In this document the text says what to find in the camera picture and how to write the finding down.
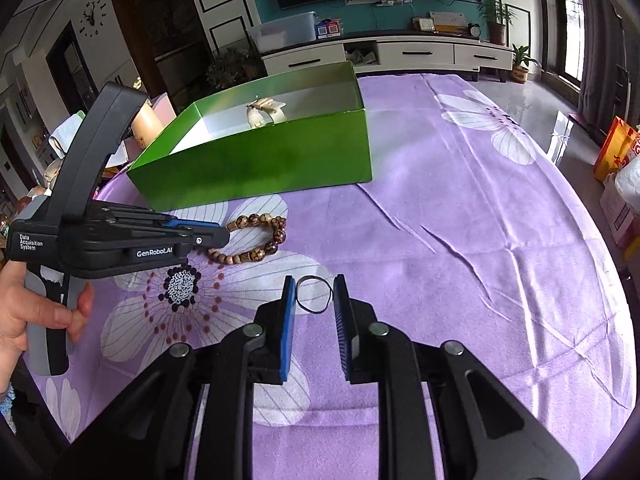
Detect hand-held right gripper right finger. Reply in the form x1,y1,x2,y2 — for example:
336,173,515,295
332,274,583,480

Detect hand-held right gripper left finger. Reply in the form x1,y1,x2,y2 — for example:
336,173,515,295
52,275,298,480

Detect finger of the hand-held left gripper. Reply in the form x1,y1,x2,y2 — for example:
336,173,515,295
167,227,231,262
90,205,224,237

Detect thin black ring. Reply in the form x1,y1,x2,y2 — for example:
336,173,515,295
295,276,332,317

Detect brown wooden bead bracelet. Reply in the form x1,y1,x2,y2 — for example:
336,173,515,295
207,214,288,265

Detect green cardboard box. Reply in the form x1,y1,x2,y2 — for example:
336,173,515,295
126,60,375,212

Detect cream wristwatch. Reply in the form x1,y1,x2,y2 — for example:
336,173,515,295
245,97,289,129

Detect person's left forearm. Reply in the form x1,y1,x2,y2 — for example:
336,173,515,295
0,349,25,413

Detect person's left hand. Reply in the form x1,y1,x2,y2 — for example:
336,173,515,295
0,259,96,362

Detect white paper sheet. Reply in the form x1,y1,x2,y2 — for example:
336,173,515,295
49,110,87,161

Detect dark leafy potted plant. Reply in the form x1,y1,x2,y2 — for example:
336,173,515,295
206,47,258,92

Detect clear plastic storage box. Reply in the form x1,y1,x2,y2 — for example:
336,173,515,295
248,11,318,56

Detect white television cabinet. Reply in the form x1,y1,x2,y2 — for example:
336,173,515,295
260,35,514,79

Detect small potted plant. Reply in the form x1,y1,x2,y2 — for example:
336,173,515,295
510,45,542,85

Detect white plastic bag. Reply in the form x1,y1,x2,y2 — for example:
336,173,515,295
615,156,640,212

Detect orange paper bag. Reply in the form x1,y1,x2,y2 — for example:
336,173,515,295
593,116,640,183

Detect white desk calendar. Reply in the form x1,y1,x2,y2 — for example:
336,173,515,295
429,11,467,29

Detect tall potted plant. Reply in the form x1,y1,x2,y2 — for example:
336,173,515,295
477,0,517,46

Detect dark curtain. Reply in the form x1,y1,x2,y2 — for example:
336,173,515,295
575,0,640,128

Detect black wall clock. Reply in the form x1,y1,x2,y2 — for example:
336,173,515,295
79,0,109,39

